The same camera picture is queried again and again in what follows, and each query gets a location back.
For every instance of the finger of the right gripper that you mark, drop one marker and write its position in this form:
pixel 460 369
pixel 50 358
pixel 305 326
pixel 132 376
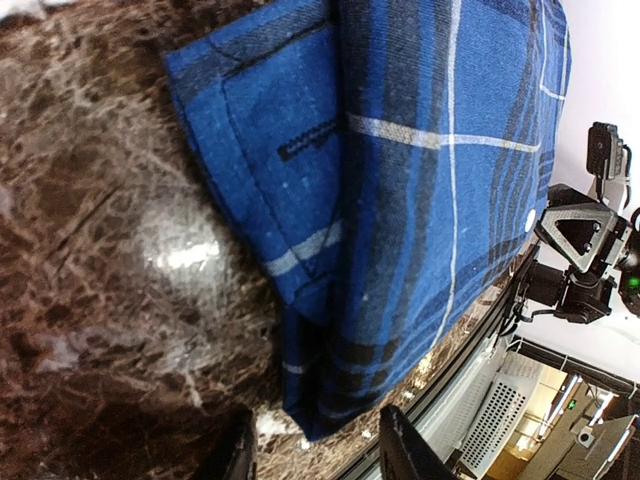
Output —
pixel 585 231

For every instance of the blue plaid long sleeve shirt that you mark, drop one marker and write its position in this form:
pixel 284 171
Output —
pixel 385 161

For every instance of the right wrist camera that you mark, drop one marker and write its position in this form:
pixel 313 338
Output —
pixel 607 155

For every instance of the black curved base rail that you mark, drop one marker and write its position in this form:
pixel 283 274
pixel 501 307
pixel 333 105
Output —
pixel 582 421

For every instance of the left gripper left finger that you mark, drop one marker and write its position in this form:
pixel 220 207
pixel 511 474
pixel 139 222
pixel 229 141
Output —
pixel 234 457

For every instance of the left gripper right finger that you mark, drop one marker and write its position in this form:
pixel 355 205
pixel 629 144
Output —
pixel 404 454

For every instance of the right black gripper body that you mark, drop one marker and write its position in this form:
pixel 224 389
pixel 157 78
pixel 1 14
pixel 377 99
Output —
pixel 566 295

